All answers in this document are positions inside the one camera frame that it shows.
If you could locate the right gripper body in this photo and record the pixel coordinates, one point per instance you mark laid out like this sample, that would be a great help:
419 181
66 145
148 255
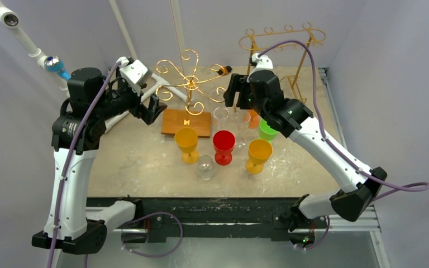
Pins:
239 90

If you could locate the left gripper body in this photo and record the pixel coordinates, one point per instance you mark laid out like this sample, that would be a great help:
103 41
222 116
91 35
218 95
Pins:
121 99

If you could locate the red goblet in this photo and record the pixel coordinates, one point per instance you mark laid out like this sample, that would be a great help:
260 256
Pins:
223 143

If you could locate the gold scroll wine glass rack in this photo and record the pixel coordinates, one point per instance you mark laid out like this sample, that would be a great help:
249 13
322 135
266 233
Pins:
193 114

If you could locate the clear wine glass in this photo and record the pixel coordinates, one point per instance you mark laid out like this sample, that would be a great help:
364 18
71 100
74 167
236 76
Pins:
205 167
220 118
242 120

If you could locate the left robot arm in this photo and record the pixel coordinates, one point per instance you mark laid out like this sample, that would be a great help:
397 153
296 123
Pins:
93 99

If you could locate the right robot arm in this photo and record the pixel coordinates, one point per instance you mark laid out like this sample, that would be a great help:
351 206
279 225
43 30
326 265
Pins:
358 182

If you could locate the small orange black object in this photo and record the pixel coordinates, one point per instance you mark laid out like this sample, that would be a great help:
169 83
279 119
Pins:
224 70

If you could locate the orange goblet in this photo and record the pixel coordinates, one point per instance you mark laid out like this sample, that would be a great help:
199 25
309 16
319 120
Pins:
254 119

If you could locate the green goblet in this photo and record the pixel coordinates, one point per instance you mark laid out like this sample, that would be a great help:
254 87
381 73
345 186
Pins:
266 132

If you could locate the yellow goblet left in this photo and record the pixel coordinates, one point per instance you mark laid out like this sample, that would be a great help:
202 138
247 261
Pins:
186 139

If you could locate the yellow goblet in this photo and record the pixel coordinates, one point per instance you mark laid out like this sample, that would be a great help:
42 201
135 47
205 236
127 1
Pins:
259 151
186 139

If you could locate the yellow goblet right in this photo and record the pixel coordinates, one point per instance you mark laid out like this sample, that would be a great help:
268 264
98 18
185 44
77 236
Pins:
259 151

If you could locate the white PVC pipe assembly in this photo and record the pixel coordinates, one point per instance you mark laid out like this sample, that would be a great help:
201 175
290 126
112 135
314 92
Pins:
11 21

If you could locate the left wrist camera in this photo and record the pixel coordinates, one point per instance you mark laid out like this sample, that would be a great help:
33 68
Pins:
133 74

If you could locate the gold rectangular wire rack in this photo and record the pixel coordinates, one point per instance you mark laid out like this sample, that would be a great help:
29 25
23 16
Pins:
290 54

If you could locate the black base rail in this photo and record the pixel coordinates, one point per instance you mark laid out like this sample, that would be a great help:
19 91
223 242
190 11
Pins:
272 218

